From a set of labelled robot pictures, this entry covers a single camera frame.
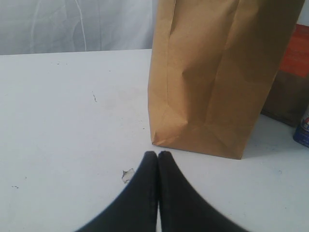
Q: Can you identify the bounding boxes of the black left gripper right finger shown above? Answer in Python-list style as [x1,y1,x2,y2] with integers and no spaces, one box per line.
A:
[158,151,246,232]

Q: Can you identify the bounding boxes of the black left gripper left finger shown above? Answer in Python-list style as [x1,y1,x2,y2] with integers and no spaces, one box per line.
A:
[78,151,158,232]

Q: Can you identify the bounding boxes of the small white blue carton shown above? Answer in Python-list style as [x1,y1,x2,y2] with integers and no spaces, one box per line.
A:
[293,107,309,147]

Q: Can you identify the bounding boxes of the brown paper shopping bag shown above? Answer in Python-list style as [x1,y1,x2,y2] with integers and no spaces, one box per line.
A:
[148,0,304,160]

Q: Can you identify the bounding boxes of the clear plastic scrap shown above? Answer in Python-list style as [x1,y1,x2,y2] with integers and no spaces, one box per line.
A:
[121,168,135,184]

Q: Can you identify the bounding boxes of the brown pouch orange label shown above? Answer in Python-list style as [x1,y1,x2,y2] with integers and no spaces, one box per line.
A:
[261,24,309,127]

